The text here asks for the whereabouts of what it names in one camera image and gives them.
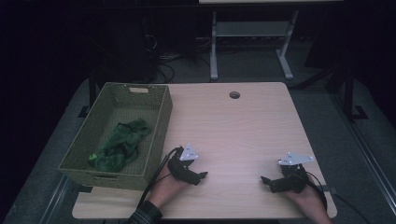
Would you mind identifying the left hand-held gripper black cable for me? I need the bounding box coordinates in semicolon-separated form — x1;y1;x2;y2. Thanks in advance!
136;147;185;208

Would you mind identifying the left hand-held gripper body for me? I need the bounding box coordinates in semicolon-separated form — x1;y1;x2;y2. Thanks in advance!
167;143;200;182

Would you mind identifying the person's right hand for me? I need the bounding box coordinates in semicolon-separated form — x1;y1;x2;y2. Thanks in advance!
283;181;333;224

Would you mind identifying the black metal post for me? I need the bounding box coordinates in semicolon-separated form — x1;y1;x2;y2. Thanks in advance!
342;60;370;121
77;68;98;119

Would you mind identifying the green fuzzy garment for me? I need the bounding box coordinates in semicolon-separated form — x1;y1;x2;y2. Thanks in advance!
88;119;153;174

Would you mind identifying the bundle of black floor cables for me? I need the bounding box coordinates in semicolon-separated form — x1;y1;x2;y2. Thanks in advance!
146;32;213;84

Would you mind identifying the green woven basket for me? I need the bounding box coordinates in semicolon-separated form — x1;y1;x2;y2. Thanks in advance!
57;81;174;191

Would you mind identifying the hand-held gripper black cable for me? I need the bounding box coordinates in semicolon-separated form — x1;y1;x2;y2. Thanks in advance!
136;147;185;208
303;170;372;224

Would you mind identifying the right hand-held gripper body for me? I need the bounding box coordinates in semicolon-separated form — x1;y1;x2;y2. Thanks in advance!
273;151;315;194

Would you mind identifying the grey metal stand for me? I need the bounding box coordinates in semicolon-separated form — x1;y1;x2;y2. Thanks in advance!
209;9;300;82

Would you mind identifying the right hand-held gripper black cable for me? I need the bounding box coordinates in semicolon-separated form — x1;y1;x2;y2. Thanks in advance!
303;170;372;224

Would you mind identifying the person's left hand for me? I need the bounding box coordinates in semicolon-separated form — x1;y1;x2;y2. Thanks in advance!
148;172;191;209

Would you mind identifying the aluminium floor rail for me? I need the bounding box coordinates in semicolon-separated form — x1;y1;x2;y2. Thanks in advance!
38;175;73;224
330;91;396;217

